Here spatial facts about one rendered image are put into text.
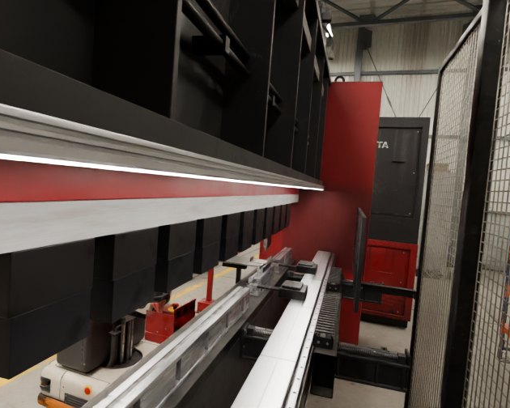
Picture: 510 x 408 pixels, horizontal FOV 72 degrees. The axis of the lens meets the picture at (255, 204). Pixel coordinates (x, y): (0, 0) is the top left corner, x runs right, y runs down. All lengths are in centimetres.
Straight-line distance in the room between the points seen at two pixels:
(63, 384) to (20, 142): 230
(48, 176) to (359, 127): 254
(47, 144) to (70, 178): 32
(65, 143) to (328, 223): 265
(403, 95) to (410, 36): 134
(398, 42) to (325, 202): 711
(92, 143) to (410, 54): 931
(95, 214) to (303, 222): 236
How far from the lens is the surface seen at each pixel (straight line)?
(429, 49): 956
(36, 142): 26
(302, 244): 289
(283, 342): 114
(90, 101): 34
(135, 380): 96
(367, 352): 149
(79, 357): 243
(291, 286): 153
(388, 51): 952
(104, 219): 65
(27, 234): 54
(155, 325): 184
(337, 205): 284
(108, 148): 32
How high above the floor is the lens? 145
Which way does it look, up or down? 3 degrees down
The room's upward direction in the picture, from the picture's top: 4 degrees clockwise
